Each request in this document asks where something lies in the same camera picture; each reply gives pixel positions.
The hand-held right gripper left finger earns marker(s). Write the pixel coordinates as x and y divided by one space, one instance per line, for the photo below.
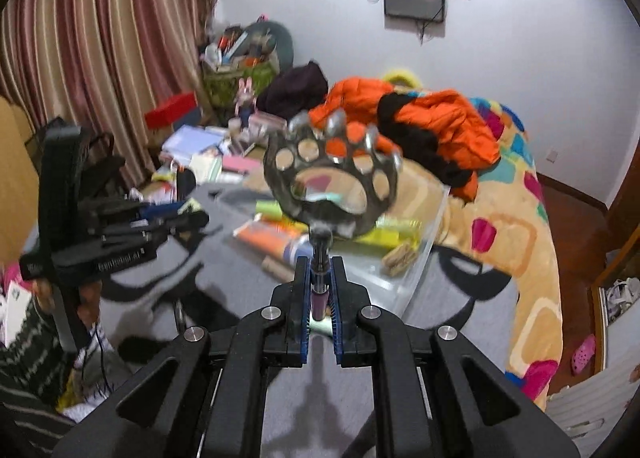
301 308

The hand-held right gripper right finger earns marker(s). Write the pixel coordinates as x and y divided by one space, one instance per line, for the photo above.
337 308

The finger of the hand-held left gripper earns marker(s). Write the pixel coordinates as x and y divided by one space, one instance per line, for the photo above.
160 210
190 222

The mint green tube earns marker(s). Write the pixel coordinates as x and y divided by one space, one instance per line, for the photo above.
320 327

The brown paper tube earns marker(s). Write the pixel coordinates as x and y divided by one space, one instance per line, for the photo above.
277 269

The orange carrot pen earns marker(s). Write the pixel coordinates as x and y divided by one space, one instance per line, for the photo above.
265 238

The wooden stamp block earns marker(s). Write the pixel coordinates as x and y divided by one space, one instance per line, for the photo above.
399 260

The purple paw-topped pen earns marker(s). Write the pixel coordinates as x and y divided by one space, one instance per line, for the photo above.
320 223

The clear plastic storage box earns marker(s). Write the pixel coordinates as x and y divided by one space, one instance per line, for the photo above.
425 238

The person's left forearm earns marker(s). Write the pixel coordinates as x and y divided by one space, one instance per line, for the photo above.
30 363

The person's left hand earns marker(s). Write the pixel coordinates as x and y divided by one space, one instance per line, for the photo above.
90 300

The black orange-marked case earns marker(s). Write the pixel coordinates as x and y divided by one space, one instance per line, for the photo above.
185 183

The black handbag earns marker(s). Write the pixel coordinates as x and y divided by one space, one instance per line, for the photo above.
107 168

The grey black patterned blanket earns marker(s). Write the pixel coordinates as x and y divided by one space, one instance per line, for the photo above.
225 288

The blue notebook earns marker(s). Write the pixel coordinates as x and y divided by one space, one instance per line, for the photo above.
192 140

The pink book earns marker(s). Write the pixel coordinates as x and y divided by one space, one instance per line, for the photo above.
241 164

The red box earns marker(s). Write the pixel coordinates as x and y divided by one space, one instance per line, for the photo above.
170 110

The pink floral pouch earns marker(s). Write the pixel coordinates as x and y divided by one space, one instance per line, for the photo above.
265 127

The rabbit figurine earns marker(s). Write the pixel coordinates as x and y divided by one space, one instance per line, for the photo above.
245 100

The green storage bag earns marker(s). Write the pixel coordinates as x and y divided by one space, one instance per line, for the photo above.
235 85

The striped pink curtain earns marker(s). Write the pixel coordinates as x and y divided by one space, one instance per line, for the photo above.
100 38

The dark purple jacket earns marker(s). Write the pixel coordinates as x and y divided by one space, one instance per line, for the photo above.
292 90

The black garment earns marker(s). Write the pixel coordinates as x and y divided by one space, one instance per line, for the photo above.
415 138

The colourful fleece blanket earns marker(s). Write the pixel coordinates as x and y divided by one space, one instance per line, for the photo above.
515 248

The grey neck pillow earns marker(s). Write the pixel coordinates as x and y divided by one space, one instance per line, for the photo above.
282 40

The orange puffer jacket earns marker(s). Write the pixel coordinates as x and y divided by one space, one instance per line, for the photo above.
450 128

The yellow plush toy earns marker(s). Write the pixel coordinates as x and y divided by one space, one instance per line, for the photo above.
402 75

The pink clog slipper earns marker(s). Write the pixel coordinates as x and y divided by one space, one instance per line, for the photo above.
584 354

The white ribbed suitcase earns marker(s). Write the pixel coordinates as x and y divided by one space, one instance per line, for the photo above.
590 418

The white wall socket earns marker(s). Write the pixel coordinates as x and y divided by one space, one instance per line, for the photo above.
552 156

